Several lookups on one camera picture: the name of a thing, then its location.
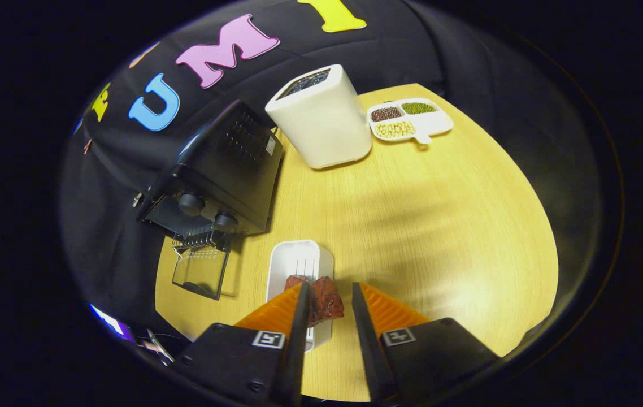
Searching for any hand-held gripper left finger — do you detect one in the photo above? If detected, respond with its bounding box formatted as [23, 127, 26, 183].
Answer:
[170, 281, 312, 407]

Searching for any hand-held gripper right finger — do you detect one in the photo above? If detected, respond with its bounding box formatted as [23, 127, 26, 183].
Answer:
[351, 282, 500, 403]

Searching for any brown meat slice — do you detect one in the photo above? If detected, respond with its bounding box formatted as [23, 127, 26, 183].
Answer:
[284, 275, 345, 327]

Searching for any black toaster oven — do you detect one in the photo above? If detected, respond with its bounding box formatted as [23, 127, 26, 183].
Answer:
[134, 100, 284, 300]

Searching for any white bread toaster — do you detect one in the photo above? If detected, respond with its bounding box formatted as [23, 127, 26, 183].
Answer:
[265, 64, 373, 170]

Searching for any white rectangular plate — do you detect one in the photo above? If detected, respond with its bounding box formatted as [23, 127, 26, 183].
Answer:
[266, 240, 335, 352]

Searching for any white divided bean dish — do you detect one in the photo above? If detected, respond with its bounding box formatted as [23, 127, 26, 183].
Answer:
[367, 98, 454, 145]

